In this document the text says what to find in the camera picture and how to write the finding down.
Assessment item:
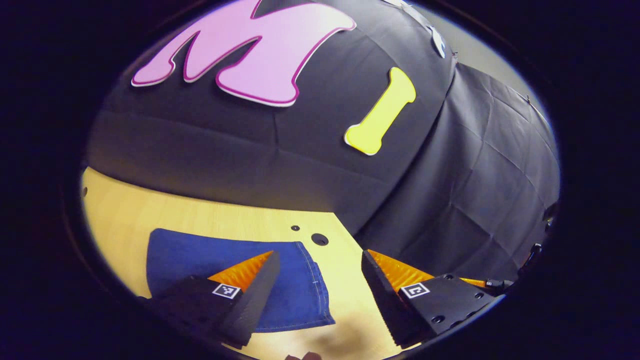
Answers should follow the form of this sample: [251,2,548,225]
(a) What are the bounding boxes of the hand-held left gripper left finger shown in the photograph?
[140,250,282,350]

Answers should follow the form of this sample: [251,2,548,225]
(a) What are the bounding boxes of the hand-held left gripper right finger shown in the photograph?
[361,248,501,349]

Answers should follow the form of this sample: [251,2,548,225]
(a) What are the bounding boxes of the blue denim jeans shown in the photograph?
[146,228,336,334]

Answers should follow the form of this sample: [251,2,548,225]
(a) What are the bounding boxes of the black backdrop cloth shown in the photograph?
[85,0,561,283]

